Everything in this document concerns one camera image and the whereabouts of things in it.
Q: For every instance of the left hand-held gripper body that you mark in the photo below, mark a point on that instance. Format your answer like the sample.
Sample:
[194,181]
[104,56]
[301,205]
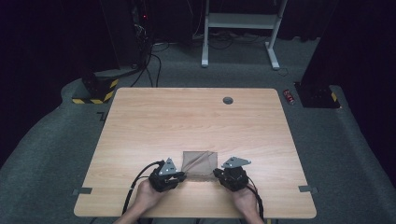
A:
[163,179]

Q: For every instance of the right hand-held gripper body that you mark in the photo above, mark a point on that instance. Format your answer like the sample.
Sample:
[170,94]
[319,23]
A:
[236,177]

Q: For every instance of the small thin cloth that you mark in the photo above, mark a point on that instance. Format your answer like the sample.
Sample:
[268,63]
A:
[199,163]

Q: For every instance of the person's left hand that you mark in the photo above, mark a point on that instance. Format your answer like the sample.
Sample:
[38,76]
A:
[148,196]

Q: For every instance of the person's right hand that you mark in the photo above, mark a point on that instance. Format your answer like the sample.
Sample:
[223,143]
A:
[246,202]

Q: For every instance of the grey table grommet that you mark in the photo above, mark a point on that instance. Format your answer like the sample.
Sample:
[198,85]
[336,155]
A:
[228,100]

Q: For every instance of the grey tape strip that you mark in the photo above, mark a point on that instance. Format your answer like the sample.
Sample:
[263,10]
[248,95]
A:
[82,191]
[308,189]

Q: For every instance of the black floor tape mark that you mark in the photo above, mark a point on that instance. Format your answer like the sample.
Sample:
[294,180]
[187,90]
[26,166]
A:
[102,115]

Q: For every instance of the red can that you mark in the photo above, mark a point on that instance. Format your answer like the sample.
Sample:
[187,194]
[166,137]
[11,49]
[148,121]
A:
[289,96]

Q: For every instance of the black yellow striped stand base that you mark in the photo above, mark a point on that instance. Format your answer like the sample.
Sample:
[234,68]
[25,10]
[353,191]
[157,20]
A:
[98,90]

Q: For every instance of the black square stand base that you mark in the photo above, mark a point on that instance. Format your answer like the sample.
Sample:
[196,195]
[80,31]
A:
[317,95]

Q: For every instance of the white metal stand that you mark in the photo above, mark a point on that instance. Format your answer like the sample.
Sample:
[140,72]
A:
[239,21]

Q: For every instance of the black computer tower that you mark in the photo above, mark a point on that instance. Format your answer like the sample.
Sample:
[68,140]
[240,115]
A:
[124,31]

